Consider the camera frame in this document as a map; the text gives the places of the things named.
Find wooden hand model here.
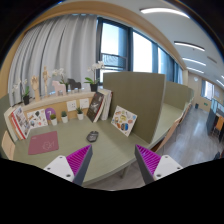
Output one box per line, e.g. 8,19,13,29
31,76,40,102

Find small potted plant left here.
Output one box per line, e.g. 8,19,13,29
50,113,57,126

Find pink toy horse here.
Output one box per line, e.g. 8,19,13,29
52,80,66,95

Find wooden chair back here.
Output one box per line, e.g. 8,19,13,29
1,132,15,160

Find illustrated picture card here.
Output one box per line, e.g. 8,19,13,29
27,109,48,129

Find small potted plant middle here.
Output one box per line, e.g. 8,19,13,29
61,111,68,123

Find wooden artist mannequin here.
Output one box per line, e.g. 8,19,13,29
42,66,51,97

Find colourful illustrated board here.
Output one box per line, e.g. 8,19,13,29
111,106,137,136

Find wooden shelf unit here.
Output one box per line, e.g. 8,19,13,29
3,90,98,143

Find white orchid left pot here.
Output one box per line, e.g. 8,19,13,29
12,80,30,105

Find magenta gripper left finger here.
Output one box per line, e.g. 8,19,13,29
44,145,93,186

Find dark leaning book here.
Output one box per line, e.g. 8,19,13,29
87,92,104,122

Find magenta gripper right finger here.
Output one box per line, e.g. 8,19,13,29
135,145,182,184

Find black toy horse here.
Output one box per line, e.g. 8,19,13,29
68,79,81,90

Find grey curtain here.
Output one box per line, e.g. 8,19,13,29
8,14,97,105

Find purple round card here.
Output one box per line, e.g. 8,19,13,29
45,107,56,120

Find white orchid middle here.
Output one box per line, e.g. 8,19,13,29
52,68,69,87

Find white leaning books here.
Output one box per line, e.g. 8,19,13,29
99,89,112,120

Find small potted plant right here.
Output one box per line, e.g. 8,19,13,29
76,107,84,120

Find small potted plant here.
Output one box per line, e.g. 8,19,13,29
50,113,57,126
61,111,68,123
76,107,84,120

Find pink mouse pad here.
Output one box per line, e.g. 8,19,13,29
28,131,59,155

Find olive desk divider panel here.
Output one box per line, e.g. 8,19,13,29
103,71,166,143

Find black computer mouse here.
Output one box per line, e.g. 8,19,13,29
86,131,99,142

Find white orchid black pot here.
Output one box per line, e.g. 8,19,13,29
85,61,105,92

